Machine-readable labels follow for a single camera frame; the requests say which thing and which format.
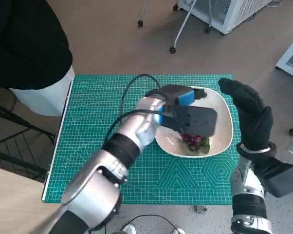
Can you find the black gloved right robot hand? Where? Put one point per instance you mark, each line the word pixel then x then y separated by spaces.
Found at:
pixel 253 117

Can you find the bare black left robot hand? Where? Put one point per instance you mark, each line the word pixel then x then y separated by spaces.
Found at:
pixel 175 95

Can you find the red toy grape bunch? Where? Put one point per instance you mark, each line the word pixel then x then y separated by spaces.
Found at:
pixel 194 141

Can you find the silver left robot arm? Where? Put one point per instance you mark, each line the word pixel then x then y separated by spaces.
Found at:
pixel 93 185

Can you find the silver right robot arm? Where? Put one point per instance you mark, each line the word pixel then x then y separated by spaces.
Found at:
pixel 248 202

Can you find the white square plate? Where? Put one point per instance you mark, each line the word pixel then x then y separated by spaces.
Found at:
pixel 222 117

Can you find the grey caster leg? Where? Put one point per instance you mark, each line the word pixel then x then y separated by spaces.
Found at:
pixel 172 50
pixel 140 23
pixel 207 29

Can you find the white cabinet with grey panel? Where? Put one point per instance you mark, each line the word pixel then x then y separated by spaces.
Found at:
pixel 292 58

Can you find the green cutting mat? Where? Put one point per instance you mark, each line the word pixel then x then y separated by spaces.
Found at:
pixel 161 178

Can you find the white appliance with mesh grille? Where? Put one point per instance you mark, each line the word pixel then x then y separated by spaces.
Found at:
pixel 236 14

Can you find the white round base foot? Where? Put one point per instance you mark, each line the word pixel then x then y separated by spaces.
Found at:
pixel 180 231
pixel 130 229

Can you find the black metal rack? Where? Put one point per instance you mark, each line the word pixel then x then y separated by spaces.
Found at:
pixel 22 158

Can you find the light wooden board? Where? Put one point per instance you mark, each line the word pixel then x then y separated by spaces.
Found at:
pixel 10 202

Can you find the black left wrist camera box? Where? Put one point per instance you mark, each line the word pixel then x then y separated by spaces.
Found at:
pixel 192 120

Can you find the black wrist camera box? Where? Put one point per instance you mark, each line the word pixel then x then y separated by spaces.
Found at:
pixel 280 178
pixel 192 120

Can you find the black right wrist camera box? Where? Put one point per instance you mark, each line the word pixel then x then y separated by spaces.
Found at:
pixel 280 178

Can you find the grey table bracket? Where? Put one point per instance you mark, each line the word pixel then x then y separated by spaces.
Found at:
pixel 201 209

